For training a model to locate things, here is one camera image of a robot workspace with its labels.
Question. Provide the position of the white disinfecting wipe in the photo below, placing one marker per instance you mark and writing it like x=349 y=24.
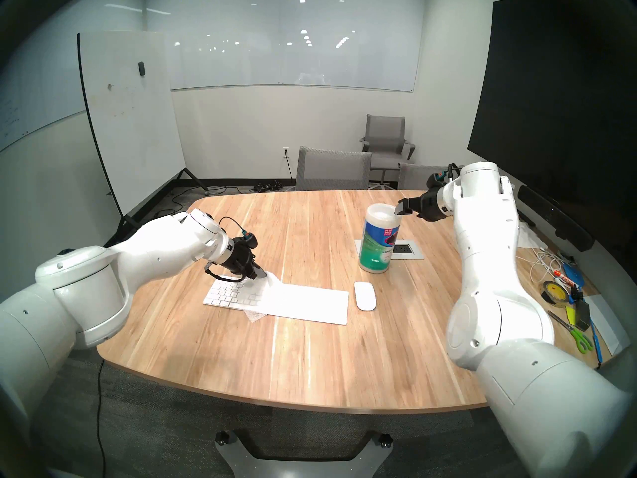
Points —
x=266 y=298

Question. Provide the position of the green blue wipes canister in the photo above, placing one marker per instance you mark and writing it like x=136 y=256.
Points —
x=375 y=253

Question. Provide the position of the blue pen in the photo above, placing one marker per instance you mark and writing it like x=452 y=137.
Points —
x=596 y=342

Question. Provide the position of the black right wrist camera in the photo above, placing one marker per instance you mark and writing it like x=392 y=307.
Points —
x=438 y=179

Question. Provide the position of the black video sound bar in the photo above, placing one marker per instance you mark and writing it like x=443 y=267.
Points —
x=557 y=218

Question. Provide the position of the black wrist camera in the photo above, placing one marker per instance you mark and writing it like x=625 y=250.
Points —
x=249 y=240
x=438 y=179

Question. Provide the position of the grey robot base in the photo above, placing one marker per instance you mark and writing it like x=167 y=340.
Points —
x=298 y=469

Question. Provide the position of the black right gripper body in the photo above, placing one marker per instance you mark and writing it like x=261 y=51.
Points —
x=431 y=204

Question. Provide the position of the white orange glue bottle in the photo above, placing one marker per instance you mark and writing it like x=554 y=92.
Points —
x=567 y=279

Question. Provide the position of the white computer mouse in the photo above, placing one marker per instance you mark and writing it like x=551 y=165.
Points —
x=365 y=297

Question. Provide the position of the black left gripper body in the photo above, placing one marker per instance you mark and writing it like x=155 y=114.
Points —
x=241 y=257

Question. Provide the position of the crumpled white tissue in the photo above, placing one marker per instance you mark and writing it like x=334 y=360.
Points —
x=530 y=238

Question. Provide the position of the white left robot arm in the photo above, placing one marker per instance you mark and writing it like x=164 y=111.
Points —
x=149 y=248

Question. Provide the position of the white paper sheet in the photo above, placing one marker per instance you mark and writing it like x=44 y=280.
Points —
x=609 y=322

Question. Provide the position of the white slim keyboard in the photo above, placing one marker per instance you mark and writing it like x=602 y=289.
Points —
x=318 y=305

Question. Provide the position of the grey mesh chair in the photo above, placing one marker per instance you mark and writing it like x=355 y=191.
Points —
x=331 y=168
x=413 y=177

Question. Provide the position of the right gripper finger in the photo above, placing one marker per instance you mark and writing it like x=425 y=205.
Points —
x=410 y=202
x=407 y=210

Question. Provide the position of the large black wall screen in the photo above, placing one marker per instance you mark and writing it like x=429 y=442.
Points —
x=547 y=108

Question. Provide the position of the black base knob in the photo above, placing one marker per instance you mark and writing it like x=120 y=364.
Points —
x=222 y=437
x=384 y=438

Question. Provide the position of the wide glass wall whiteboard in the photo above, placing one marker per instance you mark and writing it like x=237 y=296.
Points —
x=298 y=59

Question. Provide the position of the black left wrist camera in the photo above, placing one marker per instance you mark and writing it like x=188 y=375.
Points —
x=249 y=240

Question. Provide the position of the blue plastic item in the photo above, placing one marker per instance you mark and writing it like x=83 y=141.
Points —
x=575 y=272

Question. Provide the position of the glass wall whiteboard with writing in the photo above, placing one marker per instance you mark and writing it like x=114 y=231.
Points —
x=40 y=83

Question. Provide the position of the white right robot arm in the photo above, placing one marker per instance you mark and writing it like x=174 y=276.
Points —
x=487 y=263

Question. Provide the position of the yellow tape roll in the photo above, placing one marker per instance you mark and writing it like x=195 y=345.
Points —
x=555 y=293

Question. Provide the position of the white mobile whiteboard on stand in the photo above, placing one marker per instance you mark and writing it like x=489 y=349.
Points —
x=129 y=113

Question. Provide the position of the grey office chair with armrests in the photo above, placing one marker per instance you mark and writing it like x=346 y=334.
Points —
x=385 y=133

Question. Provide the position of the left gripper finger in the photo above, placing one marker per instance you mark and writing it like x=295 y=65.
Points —
x=260 y=273
x=252 y=278

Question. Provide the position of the black block eraser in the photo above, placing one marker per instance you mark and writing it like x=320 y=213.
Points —
x=583 y=315

